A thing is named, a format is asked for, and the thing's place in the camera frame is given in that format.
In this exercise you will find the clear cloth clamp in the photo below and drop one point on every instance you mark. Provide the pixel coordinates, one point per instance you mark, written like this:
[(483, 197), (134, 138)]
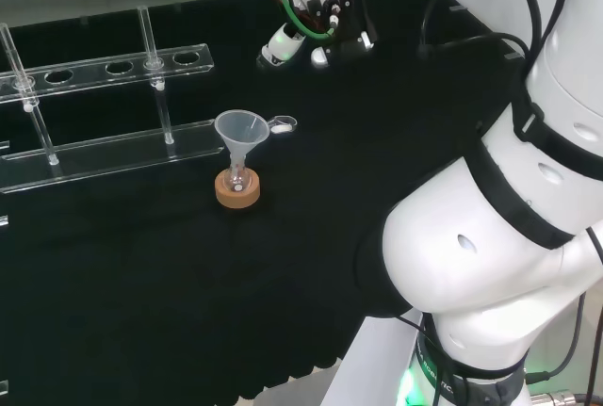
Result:
[(4, 387), (4, 144), (4, 221)]

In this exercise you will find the clear plastic funnel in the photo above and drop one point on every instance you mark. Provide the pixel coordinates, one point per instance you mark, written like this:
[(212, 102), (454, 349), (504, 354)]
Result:
[(241, 129)]

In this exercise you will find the clear weighing funnel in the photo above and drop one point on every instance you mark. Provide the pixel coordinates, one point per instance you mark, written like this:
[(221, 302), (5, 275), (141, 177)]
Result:
[(282, 125)]

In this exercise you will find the clear funnel stand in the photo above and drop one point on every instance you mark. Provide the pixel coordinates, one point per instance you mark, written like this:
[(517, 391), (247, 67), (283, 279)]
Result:
[(118, 154)]

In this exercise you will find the grey tape piece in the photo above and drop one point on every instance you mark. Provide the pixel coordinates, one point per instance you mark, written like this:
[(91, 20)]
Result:
[(457, 8), (514, 56)]

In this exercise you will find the small round-bottom glass flask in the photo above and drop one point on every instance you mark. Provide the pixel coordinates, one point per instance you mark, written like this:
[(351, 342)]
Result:
[(235, 181)]

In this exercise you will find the grey mounting plate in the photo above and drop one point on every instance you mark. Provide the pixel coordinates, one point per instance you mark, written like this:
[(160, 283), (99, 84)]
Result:
[(372, 359)]

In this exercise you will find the black bench cloth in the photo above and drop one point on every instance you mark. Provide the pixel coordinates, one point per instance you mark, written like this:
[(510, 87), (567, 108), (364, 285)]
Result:
[(188, 283)]

